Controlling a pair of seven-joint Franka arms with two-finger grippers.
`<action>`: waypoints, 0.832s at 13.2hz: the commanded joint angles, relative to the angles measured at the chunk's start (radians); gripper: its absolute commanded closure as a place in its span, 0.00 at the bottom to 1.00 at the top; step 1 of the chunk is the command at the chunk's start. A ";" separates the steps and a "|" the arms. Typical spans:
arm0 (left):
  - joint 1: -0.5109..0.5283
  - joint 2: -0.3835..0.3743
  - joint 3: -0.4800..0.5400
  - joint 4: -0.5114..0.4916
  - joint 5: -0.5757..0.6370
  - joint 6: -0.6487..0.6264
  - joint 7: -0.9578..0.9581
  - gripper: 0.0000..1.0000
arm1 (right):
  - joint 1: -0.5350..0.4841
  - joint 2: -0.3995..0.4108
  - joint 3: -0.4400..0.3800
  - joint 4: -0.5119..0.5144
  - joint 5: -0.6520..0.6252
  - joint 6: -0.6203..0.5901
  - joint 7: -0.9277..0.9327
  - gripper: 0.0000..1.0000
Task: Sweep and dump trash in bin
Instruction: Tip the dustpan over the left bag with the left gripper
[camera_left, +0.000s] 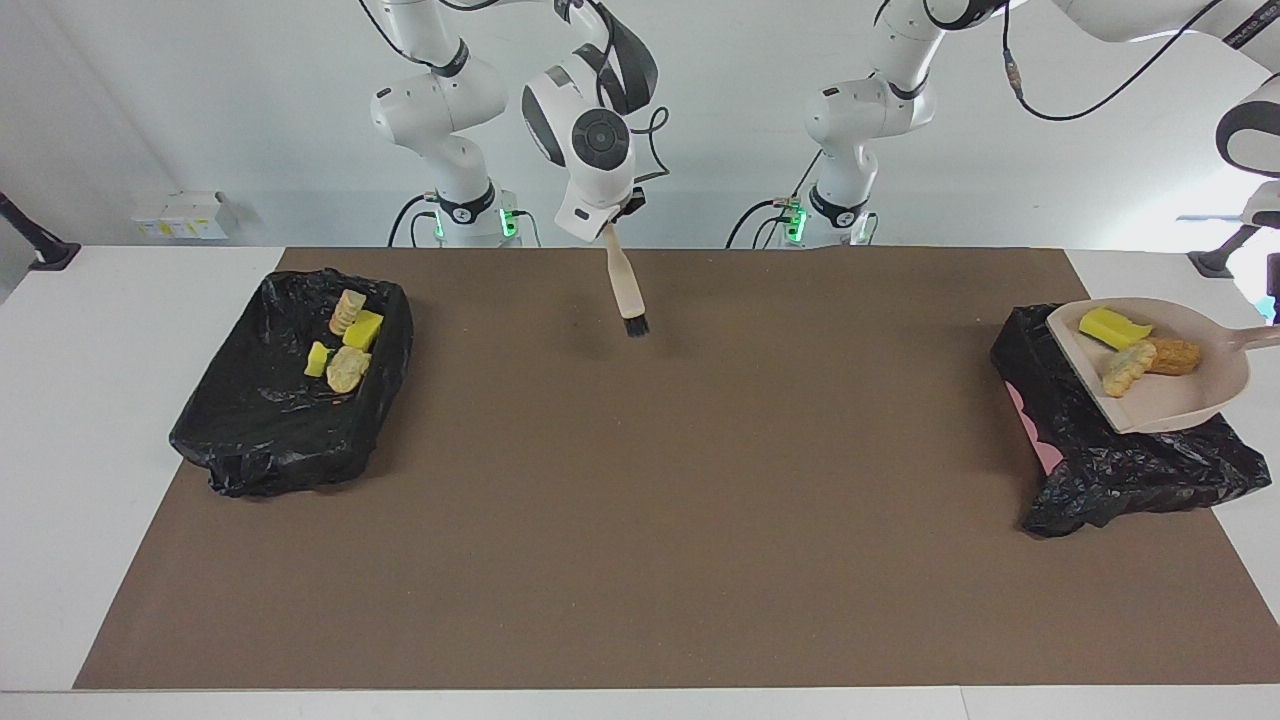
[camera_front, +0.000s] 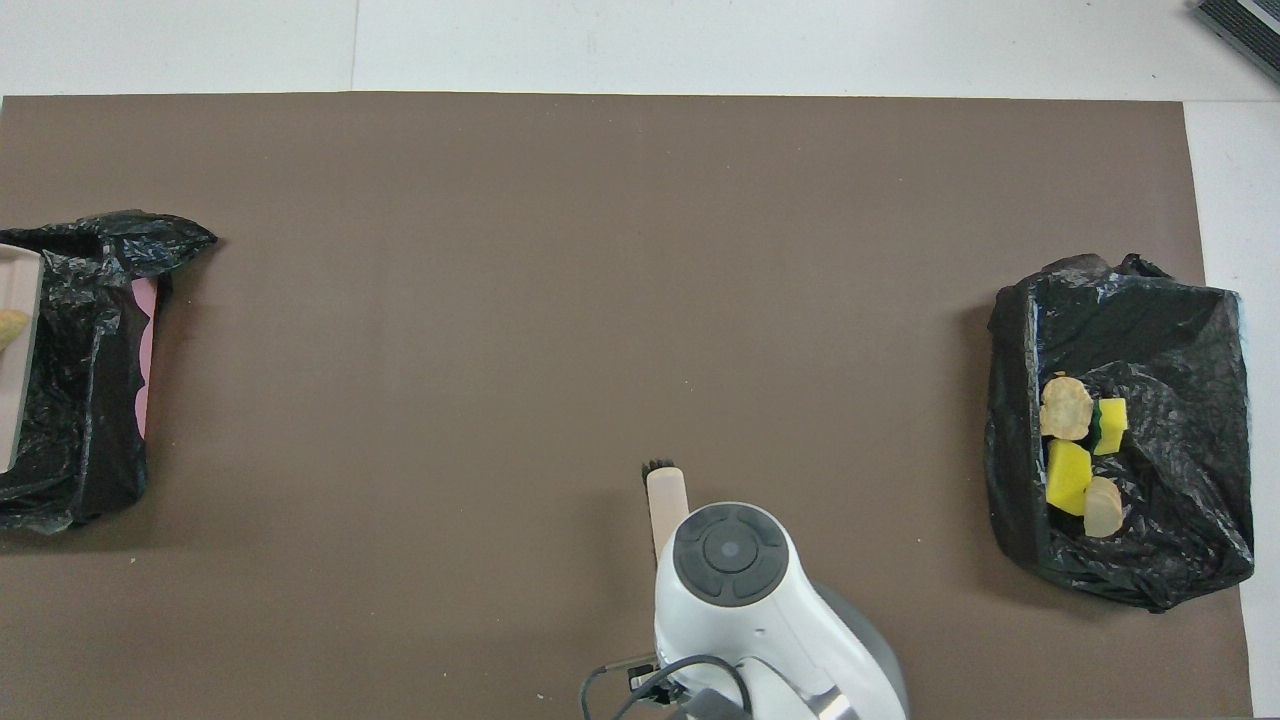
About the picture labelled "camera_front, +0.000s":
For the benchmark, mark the beige hand brush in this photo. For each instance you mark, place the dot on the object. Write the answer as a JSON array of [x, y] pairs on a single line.
[[665, 505]]

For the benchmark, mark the pale toast slice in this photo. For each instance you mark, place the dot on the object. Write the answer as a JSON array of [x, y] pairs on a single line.
[[1066, 410]]

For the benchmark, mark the plain yellow sponge block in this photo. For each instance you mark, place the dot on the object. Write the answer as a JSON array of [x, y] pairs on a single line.
[[1068, 478]]

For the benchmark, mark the yellow sponge green backing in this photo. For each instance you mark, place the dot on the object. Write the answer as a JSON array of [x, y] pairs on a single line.
[[1115, 420]]

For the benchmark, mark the pale ridged bread roll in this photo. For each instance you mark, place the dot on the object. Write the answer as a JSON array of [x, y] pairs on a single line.
[[1103, 508]]

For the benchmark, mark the beige plastic dustpan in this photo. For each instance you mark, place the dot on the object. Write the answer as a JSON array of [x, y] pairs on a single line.
[[18, 380]]

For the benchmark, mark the brown oval bread roll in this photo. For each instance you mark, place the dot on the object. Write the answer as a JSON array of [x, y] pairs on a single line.
[[10, 325]]

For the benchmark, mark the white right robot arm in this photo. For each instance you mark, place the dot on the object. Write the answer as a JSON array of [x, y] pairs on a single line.
[[760, 620]]

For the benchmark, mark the pink plastic bin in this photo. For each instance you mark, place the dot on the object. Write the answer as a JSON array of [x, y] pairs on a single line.
[[146, 350]]

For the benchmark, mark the black plastic trash bag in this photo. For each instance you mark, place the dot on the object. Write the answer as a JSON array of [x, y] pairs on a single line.
[[1150, 320], [90, 400]]

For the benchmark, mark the brown table mat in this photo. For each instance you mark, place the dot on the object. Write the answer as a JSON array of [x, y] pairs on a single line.
[[500, 250]]

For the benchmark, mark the dark grey ribbed panel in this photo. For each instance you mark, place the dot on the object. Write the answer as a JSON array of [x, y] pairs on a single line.
[[1250, 25]]

